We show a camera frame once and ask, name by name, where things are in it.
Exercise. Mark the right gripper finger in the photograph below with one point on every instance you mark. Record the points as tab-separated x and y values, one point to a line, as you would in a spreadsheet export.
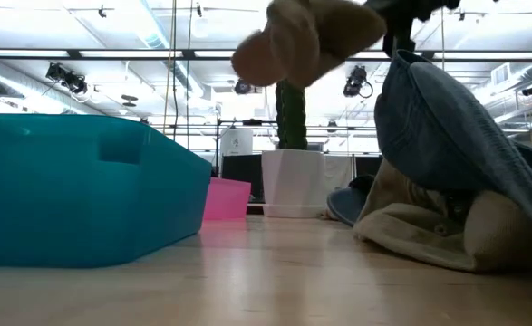
399	38

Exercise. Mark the black partition panel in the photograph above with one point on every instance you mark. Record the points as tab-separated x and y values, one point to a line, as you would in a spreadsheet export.
367	165
243	169

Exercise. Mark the black overhead beam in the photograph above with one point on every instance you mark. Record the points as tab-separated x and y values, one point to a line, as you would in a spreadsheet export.
134	58

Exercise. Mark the pink plastic bin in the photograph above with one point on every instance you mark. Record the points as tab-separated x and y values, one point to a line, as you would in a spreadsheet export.
227	199

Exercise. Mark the green cactus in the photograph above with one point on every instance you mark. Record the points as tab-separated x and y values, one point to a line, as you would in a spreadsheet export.
291	117

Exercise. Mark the white hanging cloth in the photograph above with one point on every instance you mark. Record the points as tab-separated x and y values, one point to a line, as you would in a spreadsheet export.
338	176

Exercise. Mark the dark navy cap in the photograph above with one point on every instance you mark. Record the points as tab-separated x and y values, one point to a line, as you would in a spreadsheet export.
347	204

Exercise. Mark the white plant pot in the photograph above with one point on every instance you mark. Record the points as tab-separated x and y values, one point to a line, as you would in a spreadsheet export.
293	181

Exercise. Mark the blue plastic bin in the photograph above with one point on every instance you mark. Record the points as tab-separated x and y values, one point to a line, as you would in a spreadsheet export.
66	194

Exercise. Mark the beige cap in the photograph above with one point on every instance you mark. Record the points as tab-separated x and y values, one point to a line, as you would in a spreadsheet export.
311	36
410	226

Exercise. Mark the white box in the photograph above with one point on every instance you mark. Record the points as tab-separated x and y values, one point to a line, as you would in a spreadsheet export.
237	142

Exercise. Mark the blue denim cap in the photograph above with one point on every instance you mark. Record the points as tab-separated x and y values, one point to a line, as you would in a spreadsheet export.
433	136

